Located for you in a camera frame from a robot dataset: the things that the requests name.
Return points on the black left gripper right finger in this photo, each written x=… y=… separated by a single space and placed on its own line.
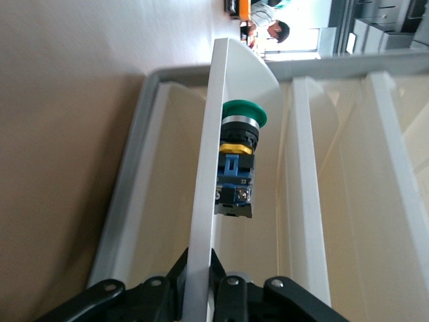
x=254 y=305

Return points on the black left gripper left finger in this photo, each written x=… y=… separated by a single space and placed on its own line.
x=134 y=302

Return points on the green push button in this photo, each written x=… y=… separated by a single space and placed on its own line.
x=238 y=161

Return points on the white drawer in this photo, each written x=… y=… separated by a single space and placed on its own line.
x=204 y=167
x=161 y=167
x=308 y=188
x=388 y=167

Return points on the white drawer cabinet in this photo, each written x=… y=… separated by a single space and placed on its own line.
x=335 y=65

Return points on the person in grey shirt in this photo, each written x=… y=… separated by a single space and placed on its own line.
x=264 y=13

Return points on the orange background object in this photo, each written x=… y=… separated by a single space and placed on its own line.
x=244 y=8

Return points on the grey storage cabinet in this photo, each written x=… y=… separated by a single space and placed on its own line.
x=385 y=37

